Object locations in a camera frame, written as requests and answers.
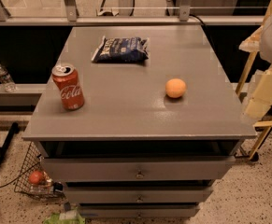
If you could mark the grey drawer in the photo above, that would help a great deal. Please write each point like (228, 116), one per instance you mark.
(137, 169)
(138, 211)
(154, 194)

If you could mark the yellow foam block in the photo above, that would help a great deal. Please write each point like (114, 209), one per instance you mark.
(259, 96)

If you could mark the middle grey drawer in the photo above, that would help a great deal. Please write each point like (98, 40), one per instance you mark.
(154, 194)

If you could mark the blue chip bag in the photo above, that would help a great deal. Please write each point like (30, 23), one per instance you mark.
(121, 50)

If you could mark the grey drawer cabinet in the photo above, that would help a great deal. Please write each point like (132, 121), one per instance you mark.
(127, 113)

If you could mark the top grey drawer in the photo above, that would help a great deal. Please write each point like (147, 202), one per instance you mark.
(137, 169)

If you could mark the red apple in basket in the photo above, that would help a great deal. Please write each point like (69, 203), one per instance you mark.
(36, 177)

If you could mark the metal railing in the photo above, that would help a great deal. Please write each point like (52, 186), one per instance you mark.
(79, 12)

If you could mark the orange fruit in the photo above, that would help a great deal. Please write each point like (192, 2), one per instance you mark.
(175, 88)

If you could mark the bottom grey drawer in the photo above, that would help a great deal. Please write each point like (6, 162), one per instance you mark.
(138, 211)

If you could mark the red cola can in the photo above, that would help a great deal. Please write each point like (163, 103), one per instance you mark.
(66, 78)

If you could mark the green wipes packet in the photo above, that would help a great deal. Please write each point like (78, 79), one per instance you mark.
(69, 217)

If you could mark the black wire basket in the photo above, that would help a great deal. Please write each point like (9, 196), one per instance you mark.
(47, 189)

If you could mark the clear plastic water bottle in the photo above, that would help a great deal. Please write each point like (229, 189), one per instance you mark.
(6, 79)

